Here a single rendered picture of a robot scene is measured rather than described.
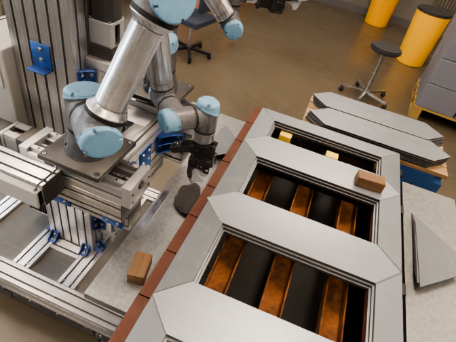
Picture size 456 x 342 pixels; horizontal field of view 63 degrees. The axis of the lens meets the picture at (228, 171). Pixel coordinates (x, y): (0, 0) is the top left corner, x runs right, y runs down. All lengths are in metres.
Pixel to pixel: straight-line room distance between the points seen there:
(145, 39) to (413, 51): 5.23
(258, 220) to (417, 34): 4.81
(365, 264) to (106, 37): 1.17
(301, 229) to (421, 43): 4.75
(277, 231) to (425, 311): 0.59
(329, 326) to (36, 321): 1.38
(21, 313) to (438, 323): 1.82
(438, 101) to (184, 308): 3.81
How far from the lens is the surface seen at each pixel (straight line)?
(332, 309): 1.49
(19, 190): 1.36
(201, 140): 1.24
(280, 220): 1.43
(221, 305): 1.17
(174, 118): 1.14
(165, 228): 1.53
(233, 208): 1.41
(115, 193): 1.28
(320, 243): 1.42
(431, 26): 5.86
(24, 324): 2.15
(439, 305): 1.64
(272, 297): 1.43
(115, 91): 1.01
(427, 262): 1.69
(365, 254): 1.47
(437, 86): 4.46
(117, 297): 1.36
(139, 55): 0.98
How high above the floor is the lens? 1.86
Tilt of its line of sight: 40 degrees down
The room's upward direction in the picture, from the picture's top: 13 degrees clockwise
